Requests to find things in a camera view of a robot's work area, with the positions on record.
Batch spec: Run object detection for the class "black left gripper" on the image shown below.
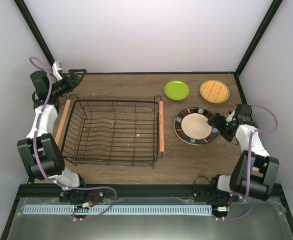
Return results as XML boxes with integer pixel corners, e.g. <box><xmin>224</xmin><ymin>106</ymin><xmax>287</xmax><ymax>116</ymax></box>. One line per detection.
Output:
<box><xmin>50</xmin><ymin>69</ymin><xmax>87</xmax><ymax>97</ymax></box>

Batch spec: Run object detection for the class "dark brown plate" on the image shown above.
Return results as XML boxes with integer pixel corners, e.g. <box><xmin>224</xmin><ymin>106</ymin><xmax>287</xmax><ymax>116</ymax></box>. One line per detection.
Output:
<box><xmin>173</xmin><ymin>107</ymin><xmax>219</xmax><ymax>146</ymax></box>

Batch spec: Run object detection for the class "yellow woven pattern plate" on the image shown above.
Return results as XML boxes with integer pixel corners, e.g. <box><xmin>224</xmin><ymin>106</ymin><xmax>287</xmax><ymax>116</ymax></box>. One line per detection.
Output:
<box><xmin>199</xmin><ymin>80</ymin><xmax>231</xmax><ymax>104</ymax></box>

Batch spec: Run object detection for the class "lime green plate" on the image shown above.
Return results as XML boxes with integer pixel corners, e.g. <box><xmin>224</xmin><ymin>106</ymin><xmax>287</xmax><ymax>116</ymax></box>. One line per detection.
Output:
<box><xmin>163</xmin><ymin>80</ymin><xmax>190</xmax><ymax>101</ymax></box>

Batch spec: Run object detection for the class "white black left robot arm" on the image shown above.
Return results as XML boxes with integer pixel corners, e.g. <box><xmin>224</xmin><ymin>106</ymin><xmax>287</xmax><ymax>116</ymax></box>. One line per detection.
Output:
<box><xmin>17</xmin><ymin>69</ymin><xmax>89</xmax><ymax>202</ymax></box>

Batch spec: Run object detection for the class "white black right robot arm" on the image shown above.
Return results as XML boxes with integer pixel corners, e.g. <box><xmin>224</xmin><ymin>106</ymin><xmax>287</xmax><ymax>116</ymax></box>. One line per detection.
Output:
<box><xmin>207</xmin><ymin>104</ymin><xmax>280</xmax><ymax>202</ymax></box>

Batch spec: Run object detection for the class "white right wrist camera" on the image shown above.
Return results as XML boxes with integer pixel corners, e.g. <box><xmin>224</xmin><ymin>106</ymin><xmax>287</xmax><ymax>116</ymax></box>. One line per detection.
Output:
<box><xmin>226</xmin><ymin>108</ymin><xmax>236</xmax><ymax>123</ymax></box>

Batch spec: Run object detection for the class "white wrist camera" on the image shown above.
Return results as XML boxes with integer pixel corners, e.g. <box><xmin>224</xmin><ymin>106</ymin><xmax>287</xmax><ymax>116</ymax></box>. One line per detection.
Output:
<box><xmin>51</xmin><ymin>61</ymin><xmax>63</xmax><ymax>81</ymax></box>
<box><xmin>226</xmin><ymin>108</ymin><xmax>236</xmax><ymax>123</ymax></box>

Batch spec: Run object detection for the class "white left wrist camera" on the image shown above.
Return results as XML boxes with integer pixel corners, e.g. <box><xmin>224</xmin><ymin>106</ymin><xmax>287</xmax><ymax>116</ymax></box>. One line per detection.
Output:
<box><xmin>51</xmin><ymin>61</ymin><xmax>63</xmax><ymax>81</ymax></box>

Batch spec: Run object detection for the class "black wire dish rack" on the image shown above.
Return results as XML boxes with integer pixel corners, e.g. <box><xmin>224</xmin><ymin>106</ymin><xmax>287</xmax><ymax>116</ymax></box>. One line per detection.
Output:
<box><xmin>61</xmin><ymin>94</ymin><xmax>164</xmax><ymax>168</ymax></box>

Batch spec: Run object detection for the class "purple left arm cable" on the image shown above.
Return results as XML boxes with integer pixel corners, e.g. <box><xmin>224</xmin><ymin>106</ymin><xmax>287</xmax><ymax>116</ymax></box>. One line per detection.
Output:
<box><xmin>29</xmin><ymin>56</ymin><xmax>118</xmax><ymax>223</ymax></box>

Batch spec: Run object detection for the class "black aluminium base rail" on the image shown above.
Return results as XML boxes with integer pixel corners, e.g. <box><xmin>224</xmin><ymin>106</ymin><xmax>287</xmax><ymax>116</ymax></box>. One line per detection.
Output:
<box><xmin>18</xmin><ymin>183</ymin><xmax>284</xmax><ymax>203</ymax></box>

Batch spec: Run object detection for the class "black enclosure frame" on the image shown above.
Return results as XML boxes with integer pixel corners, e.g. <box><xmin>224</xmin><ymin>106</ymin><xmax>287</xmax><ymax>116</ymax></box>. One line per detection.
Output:
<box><xmin>12</xmin><ymin>0</ymin><xmax>293</xmax><ymax>237</ymax></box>

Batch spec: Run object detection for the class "white slotted cable duct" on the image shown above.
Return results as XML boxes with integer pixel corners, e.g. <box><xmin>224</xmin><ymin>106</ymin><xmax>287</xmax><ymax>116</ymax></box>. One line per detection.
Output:
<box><xmin>22</xmin><ymin>204</ymin><xmax>212</xmax><ymax>216</ymax></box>

